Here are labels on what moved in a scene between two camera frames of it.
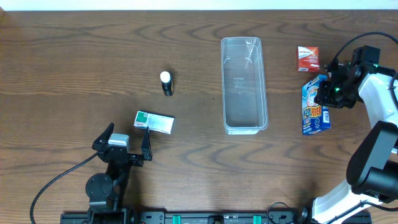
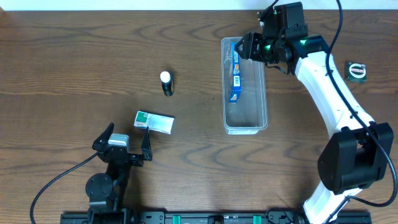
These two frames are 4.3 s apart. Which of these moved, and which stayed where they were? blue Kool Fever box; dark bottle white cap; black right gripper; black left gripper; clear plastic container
Moved: blue Kool Fever box; black right gripper
Stayed: dark bottle white cap; clear plastic container; black left gripper
